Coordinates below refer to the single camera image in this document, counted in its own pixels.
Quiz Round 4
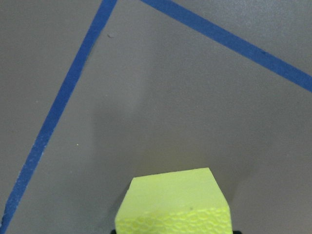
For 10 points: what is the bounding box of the yellow foam block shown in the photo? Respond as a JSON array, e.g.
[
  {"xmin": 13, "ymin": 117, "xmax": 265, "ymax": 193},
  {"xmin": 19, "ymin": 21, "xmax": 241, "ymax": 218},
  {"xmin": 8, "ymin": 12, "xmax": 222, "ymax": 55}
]
[{"xmin": 115, "ymin": 168, "xmax": 233, "ymax": 234}]

